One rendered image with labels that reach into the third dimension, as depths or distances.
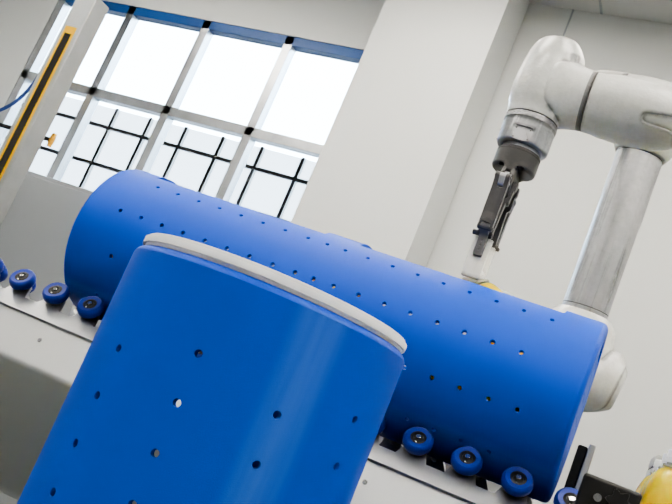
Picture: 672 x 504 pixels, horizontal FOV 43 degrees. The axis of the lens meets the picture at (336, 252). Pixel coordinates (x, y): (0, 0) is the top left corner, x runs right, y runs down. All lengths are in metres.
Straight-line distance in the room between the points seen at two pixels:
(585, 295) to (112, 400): 1.32
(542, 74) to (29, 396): 1.00
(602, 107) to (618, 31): 3.30
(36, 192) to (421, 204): 1.76
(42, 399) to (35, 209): 2.46
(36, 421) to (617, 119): 1.06
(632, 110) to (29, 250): 2.87
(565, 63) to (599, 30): 3.27
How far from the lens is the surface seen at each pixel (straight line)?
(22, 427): 1.52
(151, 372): 0.72
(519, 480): 1.25
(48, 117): 2.29
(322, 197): 4.33
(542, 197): 4.36
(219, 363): 0.70
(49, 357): 1.49
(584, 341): 1.27
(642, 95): 1.47
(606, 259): 1.91
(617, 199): 1.95
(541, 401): 1.22
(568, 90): 1.47
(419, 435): 1.27
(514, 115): 1.47
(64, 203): 3.81
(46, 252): 3.77
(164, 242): 0.77
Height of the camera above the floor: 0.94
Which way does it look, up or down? 11 degrees up
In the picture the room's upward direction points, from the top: 23 degrees clockwise
